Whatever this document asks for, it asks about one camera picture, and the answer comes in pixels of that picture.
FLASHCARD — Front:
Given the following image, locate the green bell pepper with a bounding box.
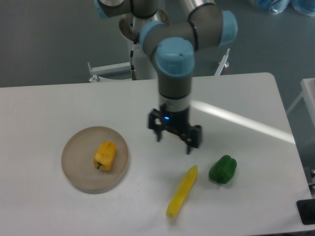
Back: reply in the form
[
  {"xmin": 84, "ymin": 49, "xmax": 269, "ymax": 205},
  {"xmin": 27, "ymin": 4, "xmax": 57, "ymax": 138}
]
[{"xmin": 208, "ymin": 155, "xmax": 237, "ymax": 184}]

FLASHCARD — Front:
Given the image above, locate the black device at edge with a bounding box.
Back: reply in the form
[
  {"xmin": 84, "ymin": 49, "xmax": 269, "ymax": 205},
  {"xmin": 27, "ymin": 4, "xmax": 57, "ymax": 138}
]
[{"xmin": 296, "ymin": 199, "xmax": 315, "ymax": 225}]

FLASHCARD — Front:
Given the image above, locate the white base bracket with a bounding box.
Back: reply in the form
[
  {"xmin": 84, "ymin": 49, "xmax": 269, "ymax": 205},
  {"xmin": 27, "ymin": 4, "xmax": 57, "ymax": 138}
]
[
  {"xmin": 88, "ymin": 62, "xmax": 131, "ymax": 83},
  {"xmin": 214, "ymin": 48, "xmax": 230, "ymax": 76}
]

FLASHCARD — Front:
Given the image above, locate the beige round plate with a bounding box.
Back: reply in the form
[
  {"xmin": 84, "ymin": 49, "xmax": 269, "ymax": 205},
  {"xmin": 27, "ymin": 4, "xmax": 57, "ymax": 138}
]
[{"xmin": 61, "ymin": 126, "xmax": 129, "ymax": 194}]

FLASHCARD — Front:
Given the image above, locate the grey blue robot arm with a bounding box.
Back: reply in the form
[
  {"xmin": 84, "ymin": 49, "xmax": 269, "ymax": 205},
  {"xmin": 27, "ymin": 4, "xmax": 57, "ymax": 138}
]
[{"xmin": 94, "ymin": 0, "xmax": 238, "ymax": 150}]

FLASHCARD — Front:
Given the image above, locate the white right base bracket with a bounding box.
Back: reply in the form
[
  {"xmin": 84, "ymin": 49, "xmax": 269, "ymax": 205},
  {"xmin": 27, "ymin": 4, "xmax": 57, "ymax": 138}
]
[{"xmin": 214, "ymin": 48, "xmax": 230, "ymax": 76}]

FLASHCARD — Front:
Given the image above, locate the white left base bracket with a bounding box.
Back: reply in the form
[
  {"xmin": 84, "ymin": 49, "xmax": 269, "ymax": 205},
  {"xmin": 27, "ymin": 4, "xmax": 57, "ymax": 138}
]
[{"xmin": 88, "ymin": 62, "xmax": 131, "ymax": 83}]

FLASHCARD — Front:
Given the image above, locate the yellow bell pepper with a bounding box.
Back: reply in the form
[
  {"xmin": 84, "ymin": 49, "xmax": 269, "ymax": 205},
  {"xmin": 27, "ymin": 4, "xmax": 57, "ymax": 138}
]
[{"xmin": 94, "ymin": 141, "xmax": 117, "ymax": 171}]

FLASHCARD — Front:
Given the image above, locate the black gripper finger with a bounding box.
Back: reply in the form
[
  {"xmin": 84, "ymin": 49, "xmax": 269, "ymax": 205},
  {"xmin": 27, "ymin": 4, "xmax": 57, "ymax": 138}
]
[
  {"xmin": 182, "ymin": 125, "xmax": 202, "ymax": 155},
  {"xmin": 148, "ymin": 109, "xmax": 163, "ymax": 142}
]

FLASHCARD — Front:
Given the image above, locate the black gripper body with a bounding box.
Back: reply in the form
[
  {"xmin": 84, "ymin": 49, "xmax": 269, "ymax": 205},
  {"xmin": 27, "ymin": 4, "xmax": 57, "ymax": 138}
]
[{"xmin": 158, "ymin": 103, "xmax": 190, "ymax": 139}]

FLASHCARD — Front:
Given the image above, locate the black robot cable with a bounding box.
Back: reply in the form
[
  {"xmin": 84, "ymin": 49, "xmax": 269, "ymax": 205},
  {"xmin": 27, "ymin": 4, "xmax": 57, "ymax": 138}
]
[{"xmin": 129, "ymin": 36, "xmax": 141, "ymax": 81}]

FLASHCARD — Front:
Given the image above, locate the yellow corn cob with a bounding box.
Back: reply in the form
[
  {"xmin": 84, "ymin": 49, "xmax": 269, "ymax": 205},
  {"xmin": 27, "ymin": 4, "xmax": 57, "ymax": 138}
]
[{"xmin": 165, "ymin": 165, "xmax": 198, "ymax": 218}]

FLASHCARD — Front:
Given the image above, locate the white side table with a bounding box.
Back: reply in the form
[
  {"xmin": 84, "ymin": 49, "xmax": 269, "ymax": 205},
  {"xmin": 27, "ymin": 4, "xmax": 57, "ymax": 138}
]
[{"xmin": 286, "ymin": 78, "xmax": 315, "ymax": 118}]

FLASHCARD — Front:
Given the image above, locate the blue plastic bag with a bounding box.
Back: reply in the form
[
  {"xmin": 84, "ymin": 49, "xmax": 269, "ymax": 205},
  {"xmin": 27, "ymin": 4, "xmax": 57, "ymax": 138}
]
[
  {"xmin": 249, "ymin": 0, "xmax": 290, "ymax": 15},
  {"xmin": 291, "ymin": 0, "xmax": 315, "ymax": 17}
]

